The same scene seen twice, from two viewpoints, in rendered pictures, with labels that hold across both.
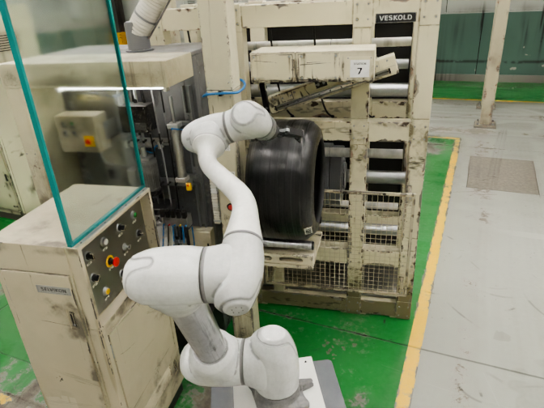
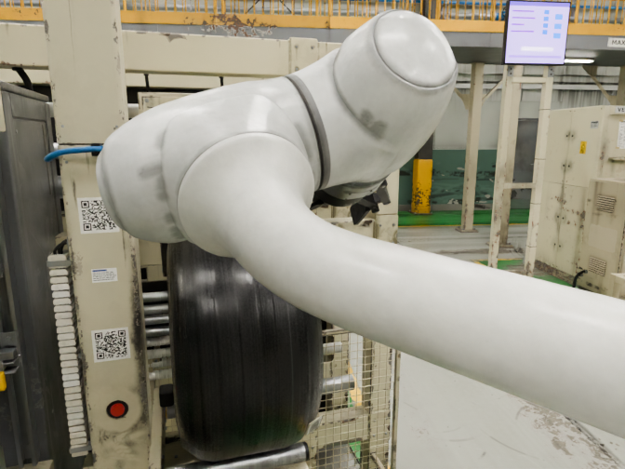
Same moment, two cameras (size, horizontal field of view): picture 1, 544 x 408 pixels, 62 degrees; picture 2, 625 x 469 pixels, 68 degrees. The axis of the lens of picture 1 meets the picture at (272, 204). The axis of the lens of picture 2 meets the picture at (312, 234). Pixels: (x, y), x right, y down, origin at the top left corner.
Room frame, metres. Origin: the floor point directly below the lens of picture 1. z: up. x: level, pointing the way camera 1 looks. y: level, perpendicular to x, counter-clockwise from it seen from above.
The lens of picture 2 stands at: (1.05, 0.32, 1.67)
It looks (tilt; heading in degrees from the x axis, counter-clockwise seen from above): 12 degrees down; 329
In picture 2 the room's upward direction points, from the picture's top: straight up
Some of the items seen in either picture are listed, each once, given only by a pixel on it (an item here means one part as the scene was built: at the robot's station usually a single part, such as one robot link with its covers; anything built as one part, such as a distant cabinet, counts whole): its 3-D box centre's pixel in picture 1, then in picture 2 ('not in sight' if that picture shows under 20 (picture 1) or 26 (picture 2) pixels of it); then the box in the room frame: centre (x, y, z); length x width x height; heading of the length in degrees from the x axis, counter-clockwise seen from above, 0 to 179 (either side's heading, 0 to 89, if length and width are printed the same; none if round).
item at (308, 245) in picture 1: (279, 243); (237, 464); (1.97, -0.03, 0.90); 0.35 x 0.05 x 0.05; 75
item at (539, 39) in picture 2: not in sight; (536, 33); (3.85, -3.78, 2.60); 0.60 x 0.05 x 0.55; 65
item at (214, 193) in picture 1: (214, 180); (73, 355); (2.14, 0.28, 1.19); 0.05 x 0.04 x 0.48; 165
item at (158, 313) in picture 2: not in sight; (145, 331); (2.53, 0.06, 1.05); 0.20 x 0.15 x 0.30; 75
